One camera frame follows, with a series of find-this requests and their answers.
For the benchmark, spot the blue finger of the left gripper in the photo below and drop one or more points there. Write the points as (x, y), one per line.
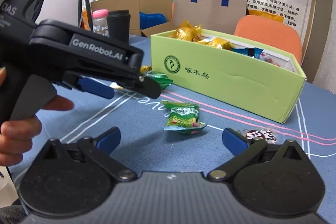
(94, 87)
(148, 87)

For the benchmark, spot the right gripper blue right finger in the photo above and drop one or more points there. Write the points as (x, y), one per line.
(234, 141)

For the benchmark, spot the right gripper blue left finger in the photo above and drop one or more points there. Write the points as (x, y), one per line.
(108, 141)

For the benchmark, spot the small round biscuit packet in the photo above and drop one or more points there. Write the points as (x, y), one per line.
(264, 133)

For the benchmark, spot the green pea snack packet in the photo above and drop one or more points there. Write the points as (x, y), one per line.
(183, 118)

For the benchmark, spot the yellow snack packet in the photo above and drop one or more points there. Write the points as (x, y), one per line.
(217, 42)

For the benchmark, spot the red clear jerky packet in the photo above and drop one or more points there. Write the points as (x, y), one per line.
(269, 59)

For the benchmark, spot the blue snack packet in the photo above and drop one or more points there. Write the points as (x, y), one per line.
(251, 52)

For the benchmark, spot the green biscuit pack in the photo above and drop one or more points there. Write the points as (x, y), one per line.
(144, 69)

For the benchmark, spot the orange transparent snack pack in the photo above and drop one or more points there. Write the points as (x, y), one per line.
(187, 32)

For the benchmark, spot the person's left hand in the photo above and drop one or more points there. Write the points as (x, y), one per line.
(17, 136)

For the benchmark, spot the pink lid plastic bottle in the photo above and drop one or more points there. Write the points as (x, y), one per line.
(100, 25)

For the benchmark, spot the green cardboard box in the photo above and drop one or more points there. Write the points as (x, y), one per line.
(238, 80)

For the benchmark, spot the blue plastic item in box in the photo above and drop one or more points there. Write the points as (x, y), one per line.
(150, 20)

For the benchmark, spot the black paper cup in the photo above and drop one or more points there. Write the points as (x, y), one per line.
(119, 24)

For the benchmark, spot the open cardboard box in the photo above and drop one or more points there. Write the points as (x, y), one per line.
(164, 7)

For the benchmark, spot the brown paper bag blue handles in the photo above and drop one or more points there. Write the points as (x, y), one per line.
(216, 15)

